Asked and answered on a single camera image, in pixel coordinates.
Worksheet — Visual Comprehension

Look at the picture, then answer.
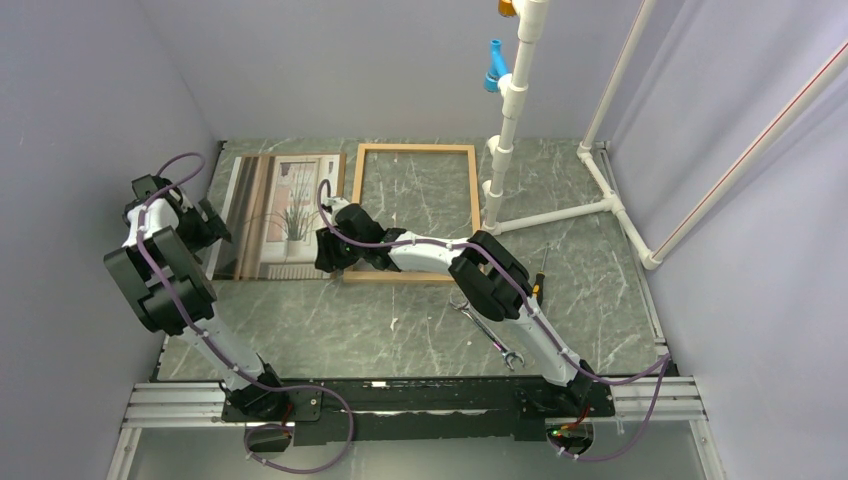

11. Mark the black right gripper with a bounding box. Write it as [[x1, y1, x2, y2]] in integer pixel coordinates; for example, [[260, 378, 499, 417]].
[[315, 226, 367, 275]]

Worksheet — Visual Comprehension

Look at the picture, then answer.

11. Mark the plant photo print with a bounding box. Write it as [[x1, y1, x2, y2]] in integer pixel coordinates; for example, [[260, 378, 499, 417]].
[[206, 153, 346, 281]]

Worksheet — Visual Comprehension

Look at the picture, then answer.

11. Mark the wooden picture frame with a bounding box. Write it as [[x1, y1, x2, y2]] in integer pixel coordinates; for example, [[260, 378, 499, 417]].
[[342, 142, 482, 285]]

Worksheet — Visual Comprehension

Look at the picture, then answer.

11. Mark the black yellow screwdriver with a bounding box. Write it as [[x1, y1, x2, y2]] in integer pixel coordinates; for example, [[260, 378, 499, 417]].
[[532, 244, 550, 304]]

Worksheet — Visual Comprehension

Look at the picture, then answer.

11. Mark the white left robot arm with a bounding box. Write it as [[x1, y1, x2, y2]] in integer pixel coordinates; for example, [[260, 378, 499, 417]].
[[104, 175, 290, 421]]

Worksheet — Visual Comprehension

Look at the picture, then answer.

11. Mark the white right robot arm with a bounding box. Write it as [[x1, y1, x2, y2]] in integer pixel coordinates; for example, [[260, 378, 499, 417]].
[[315, 197, 596, 415]]

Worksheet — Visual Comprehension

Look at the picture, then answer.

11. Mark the silver open-end wrench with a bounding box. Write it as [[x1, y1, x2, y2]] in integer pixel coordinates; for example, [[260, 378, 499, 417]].
[[449, 300, 526, 372]]

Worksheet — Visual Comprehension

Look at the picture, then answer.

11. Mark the blue pipe fitting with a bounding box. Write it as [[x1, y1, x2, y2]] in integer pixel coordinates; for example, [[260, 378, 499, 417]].
[[483, 39, 510, 93]]

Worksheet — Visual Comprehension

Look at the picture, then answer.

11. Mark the orange pipe fitting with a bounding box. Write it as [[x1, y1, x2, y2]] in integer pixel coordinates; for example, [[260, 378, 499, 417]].
[[497, 0, 518, 18]]

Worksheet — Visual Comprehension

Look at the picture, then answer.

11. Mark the white PVC pipe stand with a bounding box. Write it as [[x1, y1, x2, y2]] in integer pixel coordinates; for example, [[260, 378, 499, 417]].
[[480, 1, 847, 271]]

